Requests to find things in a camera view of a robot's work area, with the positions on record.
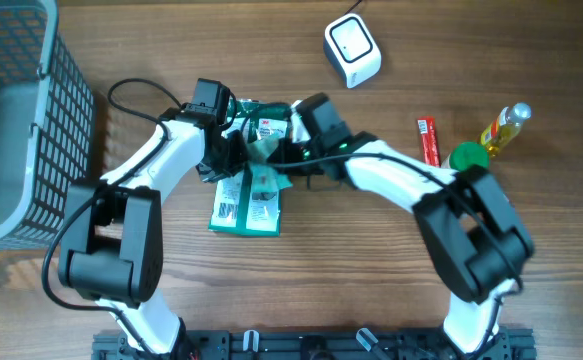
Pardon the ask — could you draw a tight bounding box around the green 3M sponge package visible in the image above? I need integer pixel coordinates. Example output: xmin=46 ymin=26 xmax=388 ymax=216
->
xmin=209 ymin=100 xmax=291 ymax=236

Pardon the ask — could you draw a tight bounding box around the red white tube packet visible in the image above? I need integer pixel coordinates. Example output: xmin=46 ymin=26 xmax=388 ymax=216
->
xmin=417 ymin=116 xmax=441 ymax=167

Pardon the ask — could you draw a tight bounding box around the green lid jar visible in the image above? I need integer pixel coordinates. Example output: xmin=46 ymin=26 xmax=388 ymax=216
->
xmin=441 ymin=142 xmax=490 ymax=171

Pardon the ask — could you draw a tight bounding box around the yellow liquid bottle grey cap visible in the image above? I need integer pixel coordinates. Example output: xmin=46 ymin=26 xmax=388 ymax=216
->
xmin=478 ymin=102 xmax=532 ymax=158

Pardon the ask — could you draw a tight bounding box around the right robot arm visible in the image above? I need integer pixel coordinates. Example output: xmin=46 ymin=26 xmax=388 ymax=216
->
xmin=265 ymin=93 xmax=535 ymax=359

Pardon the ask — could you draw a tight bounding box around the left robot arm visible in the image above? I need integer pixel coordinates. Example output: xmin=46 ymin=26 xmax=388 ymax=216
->
xmin=50 ymin=78 xmax=246 ymax=359

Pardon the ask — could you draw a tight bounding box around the white barcode scanner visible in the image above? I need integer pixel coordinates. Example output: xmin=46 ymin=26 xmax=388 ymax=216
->
xmin=323 ymin=13 xmax=382 ymax=89

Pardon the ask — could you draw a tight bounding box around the grey plastic shopping basket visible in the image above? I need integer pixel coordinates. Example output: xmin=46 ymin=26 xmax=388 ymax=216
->
xmin=0 ymin=0 xmax=96 ymax=250

